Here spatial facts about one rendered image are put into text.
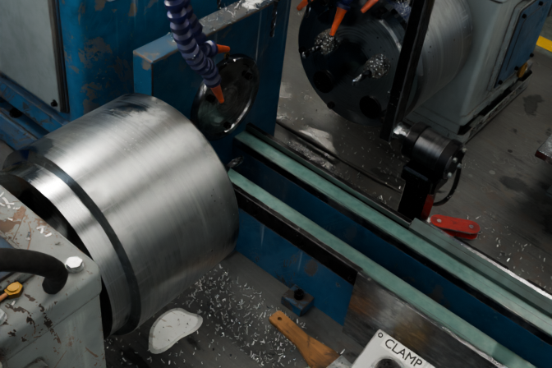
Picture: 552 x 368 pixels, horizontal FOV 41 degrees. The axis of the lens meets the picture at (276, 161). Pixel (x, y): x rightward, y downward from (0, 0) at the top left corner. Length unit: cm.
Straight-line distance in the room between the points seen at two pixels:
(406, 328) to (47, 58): 64
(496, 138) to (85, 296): 105
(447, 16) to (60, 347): 81
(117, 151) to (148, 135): 4
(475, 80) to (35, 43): 77
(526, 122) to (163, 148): 98
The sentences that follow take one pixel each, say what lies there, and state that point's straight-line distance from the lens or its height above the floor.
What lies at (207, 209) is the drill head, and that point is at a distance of 85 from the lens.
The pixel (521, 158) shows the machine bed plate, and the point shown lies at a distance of 154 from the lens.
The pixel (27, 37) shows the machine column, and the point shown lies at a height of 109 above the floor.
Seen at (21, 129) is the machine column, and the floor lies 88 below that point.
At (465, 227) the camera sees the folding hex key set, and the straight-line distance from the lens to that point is 131.
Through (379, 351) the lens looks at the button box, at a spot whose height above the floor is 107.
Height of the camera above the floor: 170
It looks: 40 degrees down
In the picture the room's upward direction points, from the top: 8 degrees clockwise
